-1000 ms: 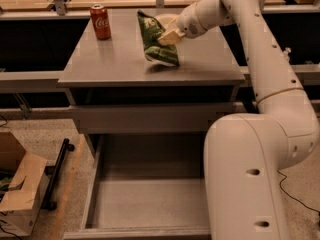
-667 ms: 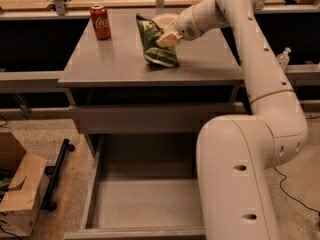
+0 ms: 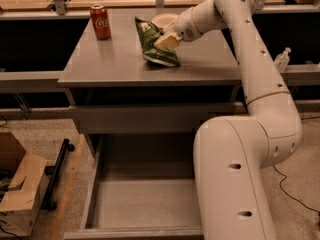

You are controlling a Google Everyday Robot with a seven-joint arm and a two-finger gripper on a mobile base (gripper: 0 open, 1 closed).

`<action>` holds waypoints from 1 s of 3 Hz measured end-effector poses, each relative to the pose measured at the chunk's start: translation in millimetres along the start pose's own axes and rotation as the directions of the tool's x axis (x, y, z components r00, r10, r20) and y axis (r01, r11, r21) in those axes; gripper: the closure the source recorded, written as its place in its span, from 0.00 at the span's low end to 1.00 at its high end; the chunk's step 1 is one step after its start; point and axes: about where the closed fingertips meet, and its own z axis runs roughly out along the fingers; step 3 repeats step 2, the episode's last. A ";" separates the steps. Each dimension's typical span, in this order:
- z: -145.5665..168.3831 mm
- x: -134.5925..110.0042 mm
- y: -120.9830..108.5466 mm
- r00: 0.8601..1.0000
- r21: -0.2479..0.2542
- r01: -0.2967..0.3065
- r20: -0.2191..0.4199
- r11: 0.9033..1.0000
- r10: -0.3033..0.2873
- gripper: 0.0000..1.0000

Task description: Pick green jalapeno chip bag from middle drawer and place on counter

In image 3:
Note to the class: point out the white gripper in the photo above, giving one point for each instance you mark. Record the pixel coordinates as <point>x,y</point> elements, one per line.
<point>184,26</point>

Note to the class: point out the green jalapeno chip bag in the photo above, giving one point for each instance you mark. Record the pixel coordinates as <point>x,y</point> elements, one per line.
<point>148,34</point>

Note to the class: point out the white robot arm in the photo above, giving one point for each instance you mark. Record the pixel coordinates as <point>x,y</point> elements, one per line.
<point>229,151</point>

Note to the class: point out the closed grey top drawer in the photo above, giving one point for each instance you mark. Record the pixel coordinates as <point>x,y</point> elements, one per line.
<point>154,118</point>

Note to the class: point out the grey drawer cabinet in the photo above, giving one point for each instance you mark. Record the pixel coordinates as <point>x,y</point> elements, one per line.
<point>113,72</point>

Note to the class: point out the open grey middle drawer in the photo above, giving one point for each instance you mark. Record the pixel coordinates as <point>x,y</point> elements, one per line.
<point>142,187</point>

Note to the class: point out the white paper bowl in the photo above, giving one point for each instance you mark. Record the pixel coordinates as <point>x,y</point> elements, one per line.
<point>162,20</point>

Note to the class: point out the red Coca-Cola can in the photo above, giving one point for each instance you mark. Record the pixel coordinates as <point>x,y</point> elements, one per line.
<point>100,21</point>

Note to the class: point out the clear sanitizer pump bottle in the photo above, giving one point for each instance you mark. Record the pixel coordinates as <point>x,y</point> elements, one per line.
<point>282,59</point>

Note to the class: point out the brown cardboard box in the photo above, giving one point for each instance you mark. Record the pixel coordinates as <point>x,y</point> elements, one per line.
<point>21,202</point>

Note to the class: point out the black wheeled stand leg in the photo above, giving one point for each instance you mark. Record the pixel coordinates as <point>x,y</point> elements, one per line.
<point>53,173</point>

